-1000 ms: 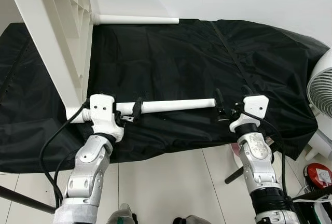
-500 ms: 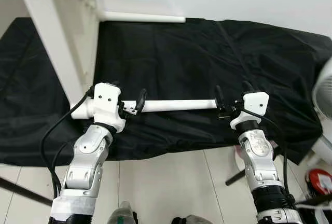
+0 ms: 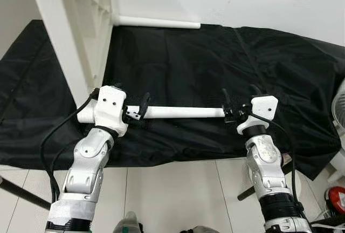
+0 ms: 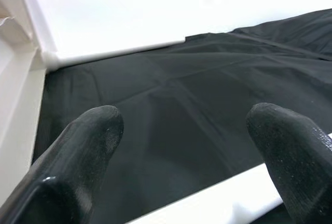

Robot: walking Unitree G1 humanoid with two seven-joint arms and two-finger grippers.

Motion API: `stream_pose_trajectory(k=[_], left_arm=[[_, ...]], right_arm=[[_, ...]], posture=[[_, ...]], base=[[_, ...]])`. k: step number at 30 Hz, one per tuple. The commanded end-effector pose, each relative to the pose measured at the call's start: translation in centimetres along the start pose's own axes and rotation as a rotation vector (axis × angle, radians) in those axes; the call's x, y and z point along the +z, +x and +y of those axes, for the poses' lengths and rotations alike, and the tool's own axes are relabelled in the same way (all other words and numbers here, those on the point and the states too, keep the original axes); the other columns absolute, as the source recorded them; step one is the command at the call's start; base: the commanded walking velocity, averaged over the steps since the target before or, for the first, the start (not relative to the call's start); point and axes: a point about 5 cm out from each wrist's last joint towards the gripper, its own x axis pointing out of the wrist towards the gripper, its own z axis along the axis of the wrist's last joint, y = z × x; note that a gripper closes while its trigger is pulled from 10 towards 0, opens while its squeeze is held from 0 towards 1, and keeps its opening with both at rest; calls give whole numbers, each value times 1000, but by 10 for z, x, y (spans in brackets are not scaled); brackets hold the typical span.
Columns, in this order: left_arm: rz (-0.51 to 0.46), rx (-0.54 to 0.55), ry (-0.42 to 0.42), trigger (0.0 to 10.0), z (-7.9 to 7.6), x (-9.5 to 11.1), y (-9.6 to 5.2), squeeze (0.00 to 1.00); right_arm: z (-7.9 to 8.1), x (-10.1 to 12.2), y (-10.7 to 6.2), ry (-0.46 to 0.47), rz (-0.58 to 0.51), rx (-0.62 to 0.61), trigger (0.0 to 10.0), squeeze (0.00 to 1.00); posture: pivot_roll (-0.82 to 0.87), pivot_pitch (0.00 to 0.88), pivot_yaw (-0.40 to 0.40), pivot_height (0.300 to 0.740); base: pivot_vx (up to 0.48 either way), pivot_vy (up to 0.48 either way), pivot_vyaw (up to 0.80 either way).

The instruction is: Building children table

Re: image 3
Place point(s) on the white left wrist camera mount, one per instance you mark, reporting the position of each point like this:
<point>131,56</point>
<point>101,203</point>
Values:
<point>110,106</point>

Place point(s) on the grey left robot leg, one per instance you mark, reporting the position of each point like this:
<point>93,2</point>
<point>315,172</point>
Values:
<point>128,223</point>

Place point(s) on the grey right robot leg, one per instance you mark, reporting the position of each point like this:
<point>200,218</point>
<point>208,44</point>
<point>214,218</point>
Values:
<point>199,229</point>

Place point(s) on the grey robot leg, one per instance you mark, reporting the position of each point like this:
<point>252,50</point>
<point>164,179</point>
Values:
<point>199,229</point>
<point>128,223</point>

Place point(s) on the black floor box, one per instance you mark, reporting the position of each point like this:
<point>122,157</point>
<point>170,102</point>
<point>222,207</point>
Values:
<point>333,223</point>

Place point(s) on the red round object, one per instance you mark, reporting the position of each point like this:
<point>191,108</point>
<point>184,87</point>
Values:
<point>337,199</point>

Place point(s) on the white plastic table top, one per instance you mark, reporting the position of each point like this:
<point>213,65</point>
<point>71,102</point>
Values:
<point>75,33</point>

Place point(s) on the black table cloth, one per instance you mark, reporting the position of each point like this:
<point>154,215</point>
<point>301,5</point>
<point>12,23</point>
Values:
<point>215,71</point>

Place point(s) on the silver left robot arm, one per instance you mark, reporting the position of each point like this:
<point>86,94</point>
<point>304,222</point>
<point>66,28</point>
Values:
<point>86,163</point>

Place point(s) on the white plastic table leg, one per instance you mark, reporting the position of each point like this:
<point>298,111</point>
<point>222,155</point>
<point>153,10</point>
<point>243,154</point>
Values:
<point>183,112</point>
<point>156,22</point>

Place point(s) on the white electric fan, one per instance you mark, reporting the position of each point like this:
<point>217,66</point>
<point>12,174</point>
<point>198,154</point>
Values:
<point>339,106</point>

